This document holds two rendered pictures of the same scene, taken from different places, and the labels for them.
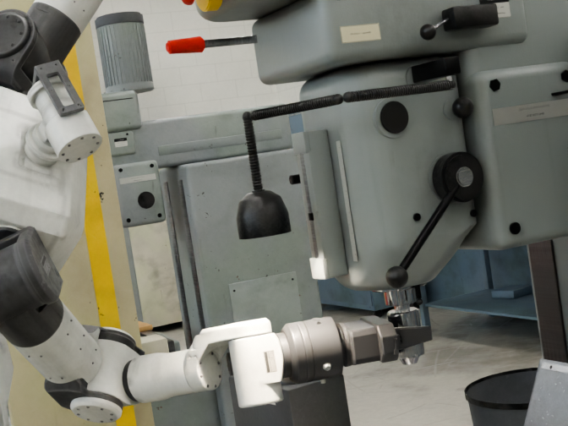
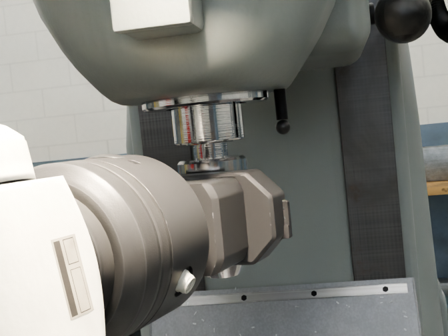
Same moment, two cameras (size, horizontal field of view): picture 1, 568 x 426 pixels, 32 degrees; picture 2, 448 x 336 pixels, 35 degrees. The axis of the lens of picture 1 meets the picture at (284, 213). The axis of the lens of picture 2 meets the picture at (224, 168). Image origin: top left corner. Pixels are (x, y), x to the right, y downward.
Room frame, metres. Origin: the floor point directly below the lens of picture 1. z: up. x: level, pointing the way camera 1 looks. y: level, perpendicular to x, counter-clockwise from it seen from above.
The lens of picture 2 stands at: (1.18, 0.24, 1.29)
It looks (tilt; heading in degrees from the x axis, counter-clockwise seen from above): 3 degrees down; 304
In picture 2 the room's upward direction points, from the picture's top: 6 degrees counter-clockwise
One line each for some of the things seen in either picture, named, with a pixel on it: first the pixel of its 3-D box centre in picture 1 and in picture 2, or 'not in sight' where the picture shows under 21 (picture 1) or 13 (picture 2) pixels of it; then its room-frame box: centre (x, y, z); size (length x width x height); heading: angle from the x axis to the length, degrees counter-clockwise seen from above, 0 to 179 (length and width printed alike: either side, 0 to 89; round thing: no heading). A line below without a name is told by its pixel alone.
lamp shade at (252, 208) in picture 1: (261, 212); not in sight; (1.34, 0.03, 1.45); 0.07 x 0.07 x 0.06
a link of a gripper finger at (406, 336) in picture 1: (412, 336); not in sight; (1.42, -0.16, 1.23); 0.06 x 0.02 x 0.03; 101
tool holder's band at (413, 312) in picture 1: (402, 313); (212, 165); (1.45, -0.15, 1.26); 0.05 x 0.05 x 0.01
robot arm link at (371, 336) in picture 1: (346, 345); (151, 235); (1.43, -0.06, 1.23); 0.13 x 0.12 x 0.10; 11
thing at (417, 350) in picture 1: (406, 335); not in sight; (1.45, -0.15, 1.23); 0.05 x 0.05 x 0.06
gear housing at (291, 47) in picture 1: (387, 31); not in sight; (1.47, -0.19, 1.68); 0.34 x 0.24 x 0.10; 115
